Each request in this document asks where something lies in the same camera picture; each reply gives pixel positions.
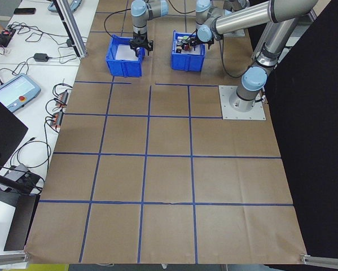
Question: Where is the blue plastic button bin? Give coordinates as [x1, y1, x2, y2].
[170, 30, 206, 73]

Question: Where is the blue plastic capacitor bin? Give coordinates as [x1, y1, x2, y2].
[105, 35, 146, 78]

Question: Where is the teach pendant with red button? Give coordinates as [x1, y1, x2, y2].
[0, 72, 42, 113]

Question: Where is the blue grey teach pendant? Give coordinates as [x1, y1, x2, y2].
[47, 0, 84, 13]

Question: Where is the white desk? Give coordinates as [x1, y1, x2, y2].
[0, 0, 99, 271]

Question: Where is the black handheld device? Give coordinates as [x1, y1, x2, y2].
[0, 28, 16, 48]

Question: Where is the black monitor panel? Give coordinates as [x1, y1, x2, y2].
[0, 91, 29, 173]

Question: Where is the grey stand plate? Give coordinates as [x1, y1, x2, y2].
[0, 163, 32, 208]

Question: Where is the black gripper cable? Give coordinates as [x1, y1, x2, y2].
[220, 28, 253, 78]
[104, 7, 133, 37]

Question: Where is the white square base plate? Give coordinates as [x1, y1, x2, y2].
[218, 84, 267, 121]
[224, 28, 246, 38]

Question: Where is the aluminium frame profile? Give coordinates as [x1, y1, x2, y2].
[0, 250, 31, 266]
[300, 253, 338, 269]
[52, 0, 88, 59]

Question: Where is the black power adapter cable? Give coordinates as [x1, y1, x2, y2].
[48, 36, 84, 65]

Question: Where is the black orange cable adapter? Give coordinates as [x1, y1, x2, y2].
[53, 90, 71, 108]
[50, 111, 65, 130]

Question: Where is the black thin desk cable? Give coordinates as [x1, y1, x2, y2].
[0, 58, 36, 87]
[7, 21, 73, 47]
[45, 81, 73, 133]
[5, 137, 52, 181]

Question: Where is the black frame cover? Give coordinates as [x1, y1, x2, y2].
[246, 0, 338, 266]

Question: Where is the black stand base plate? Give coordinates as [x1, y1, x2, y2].
[3, 194, 41, 252]

